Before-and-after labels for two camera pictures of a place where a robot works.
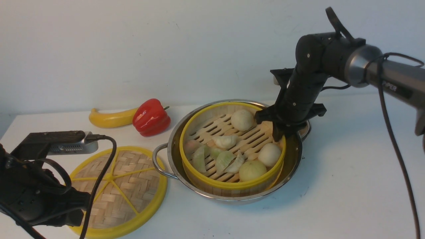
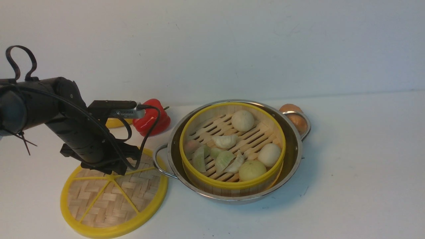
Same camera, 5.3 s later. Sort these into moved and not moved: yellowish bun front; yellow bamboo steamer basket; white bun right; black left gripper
Moved: black left gripper
Not moved: yellow bamboo steamer basket; yellowish bun front; white bun right
